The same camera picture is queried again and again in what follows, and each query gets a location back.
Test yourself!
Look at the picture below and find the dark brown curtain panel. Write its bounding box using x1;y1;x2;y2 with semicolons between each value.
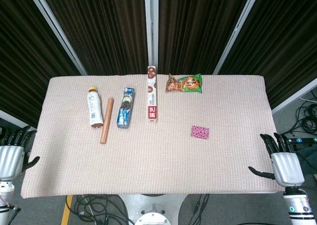
38;0;149;76
158;0;254;75
219;0;317;110
0;0;83;128

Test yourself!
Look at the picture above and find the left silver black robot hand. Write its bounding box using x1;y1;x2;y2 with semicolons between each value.
0;125;41;181

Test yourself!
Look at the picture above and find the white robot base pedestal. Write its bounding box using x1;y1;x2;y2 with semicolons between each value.
118;194;186;225

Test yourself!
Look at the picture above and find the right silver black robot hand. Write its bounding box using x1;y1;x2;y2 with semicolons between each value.
248;132;305;188

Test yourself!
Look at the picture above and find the black floor cable bundle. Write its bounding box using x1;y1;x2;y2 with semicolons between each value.
65;194;136;225
282;90;317;136

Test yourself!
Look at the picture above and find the pink woven tablecloth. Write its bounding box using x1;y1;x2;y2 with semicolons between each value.
20;74;285;199

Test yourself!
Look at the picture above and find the yellow floor tape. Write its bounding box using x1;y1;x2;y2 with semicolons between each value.
61;195;73;225

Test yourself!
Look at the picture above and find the green orange snack bag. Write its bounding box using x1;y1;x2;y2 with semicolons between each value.
165;73;203;94

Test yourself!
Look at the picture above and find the white metal frame rail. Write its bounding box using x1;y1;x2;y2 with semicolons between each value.
271;78;317;114
0;110;37;134

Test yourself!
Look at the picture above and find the white label drink bottle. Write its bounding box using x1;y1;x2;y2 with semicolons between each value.
86;86;104;129

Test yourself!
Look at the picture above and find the wooden rolling pin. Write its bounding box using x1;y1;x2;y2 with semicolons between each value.
100;98;115;144

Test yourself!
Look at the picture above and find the white metal frame post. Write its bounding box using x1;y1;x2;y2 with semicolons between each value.
24;0;88;76
144;0;159;74
212;0;263;75

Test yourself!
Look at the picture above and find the blue cookie box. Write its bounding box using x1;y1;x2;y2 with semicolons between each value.
116;87;135;129

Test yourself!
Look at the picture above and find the long white red box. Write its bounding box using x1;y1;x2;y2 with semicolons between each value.
144;66;159;123

